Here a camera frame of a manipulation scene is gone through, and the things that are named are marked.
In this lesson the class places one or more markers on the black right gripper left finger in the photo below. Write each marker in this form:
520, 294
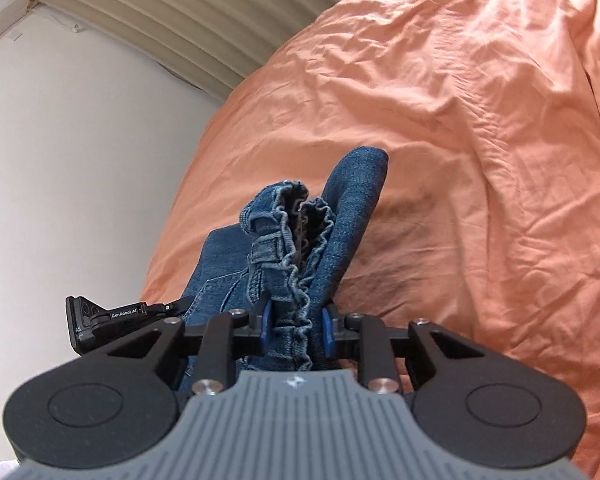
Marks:
122, 399

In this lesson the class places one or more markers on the beige pleated curtain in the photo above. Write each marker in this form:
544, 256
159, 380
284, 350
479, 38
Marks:
212, 44

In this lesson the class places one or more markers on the orange bed sheet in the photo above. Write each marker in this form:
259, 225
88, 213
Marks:
489, 220

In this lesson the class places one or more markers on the blue denim jeans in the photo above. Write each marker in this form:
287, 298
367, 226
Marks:
293, 248

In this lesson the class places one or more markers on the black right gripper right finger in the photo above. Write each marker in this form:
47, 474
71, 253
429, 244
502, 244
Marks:
474, 402

